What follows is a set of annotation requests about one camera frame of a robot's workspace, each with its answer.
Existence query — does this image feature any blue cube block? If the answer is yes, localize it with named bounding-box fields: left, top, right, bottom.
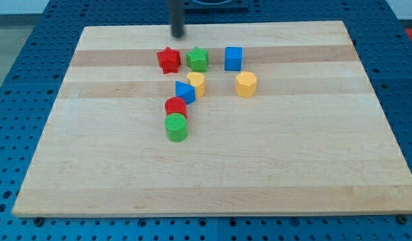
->
left=224, top=47, right=243, bottom=71

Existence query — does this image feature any green star block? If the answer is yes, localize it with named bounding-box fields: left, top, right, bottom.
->
left=186, top=47, right=209, bottom=72

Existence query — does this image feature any red star block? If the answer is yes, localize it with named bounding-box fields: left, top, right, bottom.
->
left=157, top=47, right=181, bottom=74

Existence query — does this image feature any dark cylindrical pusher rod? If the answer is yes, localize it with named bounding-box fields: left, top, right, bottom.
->
left=167, top=0, right=185, bottom=39

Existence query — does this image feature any yellow heart block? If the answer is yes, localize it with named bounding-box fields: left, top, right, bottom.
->
left=187, top=72, right=206, bottom=98

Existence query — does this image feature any red cylinder block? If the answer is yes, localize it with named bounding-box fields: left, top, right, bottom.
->
left=164, top=96, right=188, bottom=118

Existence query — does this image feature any green cylinder block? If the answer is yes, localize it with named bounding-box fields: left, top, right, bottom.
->
left=164, top=113, right=188, bottom=142

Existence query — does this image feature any light wooden board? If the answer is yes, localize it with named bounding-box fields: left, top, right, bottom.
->
left=13, top=21, right=412, bottom=218

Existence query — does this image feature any yellow hexagon block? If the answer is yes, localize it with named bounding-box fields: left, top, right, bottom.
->
left=235, top=71, right=257, bottom=98

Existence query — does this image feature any blue triangle block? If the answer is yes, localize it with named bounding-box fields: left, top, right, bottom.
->
left=175, top=81, right=196, bottom=104

